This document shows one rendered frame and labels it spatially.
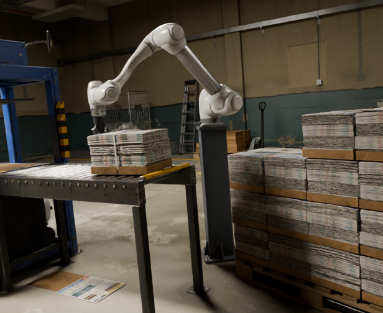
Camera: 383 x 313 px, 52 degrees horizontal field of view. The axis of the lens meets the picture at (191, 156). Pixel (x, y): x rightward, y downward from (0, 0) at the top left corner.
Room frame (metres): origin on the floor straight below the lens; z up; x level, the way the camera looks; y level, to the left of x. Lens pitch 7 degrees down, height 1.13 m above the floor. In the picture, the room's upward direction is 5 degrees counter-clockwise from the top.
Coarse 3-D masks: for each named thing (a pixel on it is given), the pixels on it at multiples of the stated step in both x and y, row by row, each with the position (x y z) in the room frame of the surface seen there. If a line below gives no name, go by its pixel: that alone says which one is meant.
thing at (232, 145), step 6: (228, 132) 8.71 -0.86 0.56; (234, 132) 8.58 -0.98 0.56; (240, 132) 8.70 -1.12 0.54; (246, 132) 8.94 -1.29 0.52; (228, 138) 8.60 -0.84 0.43; (234, 138) 8.52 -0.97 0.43; (240, 138) 8.68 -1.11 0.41; (246, 138) 8.93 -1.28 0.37; (198, 144) 8.97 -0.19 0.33; (228, 144) 8.59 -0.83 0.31; (234, 144) 8.51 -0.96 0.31; (240, 144) 8.64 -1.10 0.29; (246, 144) 8.89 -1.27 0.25; (198, 150) 8.98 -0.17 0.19; (228, 150) 8.59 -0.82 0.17; (234, 150) 8.51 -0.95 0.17; (240, 150) 8.62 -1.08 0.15; (246, 150) 8.68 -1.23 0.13; (198, 156) 8.98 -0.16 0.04
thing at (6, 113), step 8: (0, 88) 3.53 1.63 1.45; (8, 88) 3.52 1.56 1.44; (8, 96) 3.52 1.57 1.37; (8, 104) 3.50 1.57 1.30; (8, 112) 3.50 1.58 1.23; (8, 120) 3.50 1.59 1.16; (16, 120) 3.56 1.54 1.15; (8, 128) 3.51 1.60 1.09; (16, 128) 3.55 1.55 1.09; (8, 136) 3.52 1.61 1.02; (16, 136) 3.54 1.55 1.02; (8, 144) 3.53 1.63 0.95; (16, 144) 3.53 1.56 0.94; (16, 152) 3.52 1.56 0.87; (16, 160) 3.51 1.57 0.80
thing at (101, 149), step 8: (88, 136) 2.24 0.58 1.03; (96, 136) 2.21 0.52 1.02; (104, 136) 2.18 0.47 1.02; (88, 144) 2.23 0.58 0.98; (96, 144) 2.21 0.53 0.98; (104, 144) 2.18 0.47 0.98; (96, 152) 2.22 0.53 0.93; (104, 152) 2.19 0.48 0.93; (96, 160) 2.22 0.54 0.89; (104, 160) 2.20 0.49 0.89; (112, 160) 2.17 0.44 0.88
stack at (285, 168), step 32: (256, 160) 2.31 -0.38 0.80; (288, 160) 2.13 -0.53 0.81; (320, 160) 1.97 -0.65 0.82; (352, 160) 1.86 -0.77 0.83; (320, 192) 1.98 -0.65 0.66; (352, 192) 1.85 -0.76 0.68; (288, 224) 2.15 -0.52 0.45; (320, 224) 1.99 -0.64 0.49; (352, 224) 1.84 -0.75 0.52; (256, 256) 2.35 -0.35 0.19; (288, 256) 2.15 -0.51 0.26; (320, 256) 1.99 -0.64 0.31; (352, 256) 1.85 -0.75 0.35; (320, 288) 1.99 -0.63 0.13; (352, 288) 1.86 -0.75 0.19
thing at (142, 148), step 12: (132, 132) 2.20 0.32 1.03; (144, 132) 2.11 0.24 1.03; (156, 132) 2.21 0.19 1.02; (120, 144) 2.14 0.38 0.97; (132, 144) 2.10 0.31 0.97; (144, 144) 2.08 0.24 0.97; (156, 144) 2.18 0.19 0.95; (168, 144) 2.30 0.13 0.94; (132, 156) 2.11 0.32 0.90; (144, 156) 2.08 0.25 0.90; (156, 156) 2.17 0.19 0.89; (168, 156) 2.29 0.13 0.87
